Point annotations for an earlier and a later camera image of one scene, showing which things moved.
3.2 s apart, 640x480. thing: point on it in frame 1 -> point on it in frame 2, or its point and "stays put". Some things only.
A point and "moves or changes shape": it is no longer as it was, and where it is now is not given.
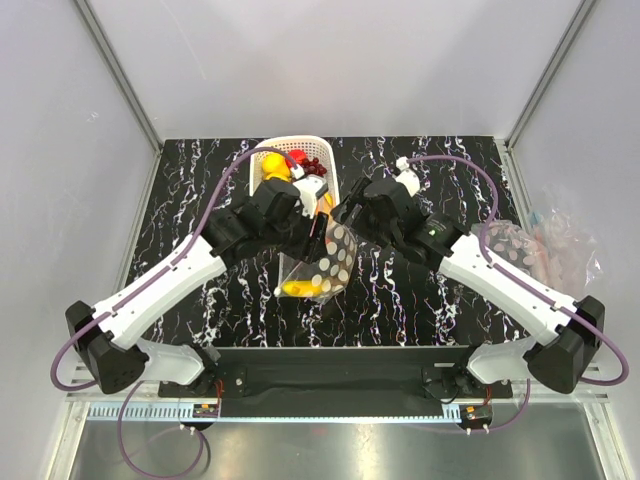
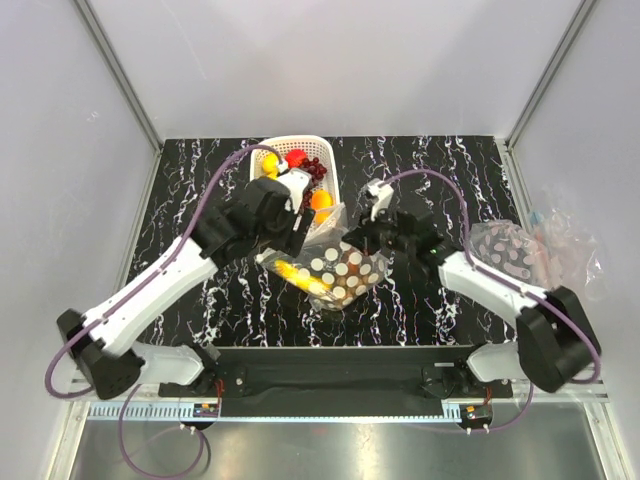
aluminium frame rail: [80, 391] stays put
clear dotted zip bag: [321, 278] moves or changes shape
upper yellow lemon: [274, 164] stays put
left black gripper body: [290, 237] stays put
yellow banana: [301, 288] -> [294, 273]
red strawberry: [298, 156] stays put
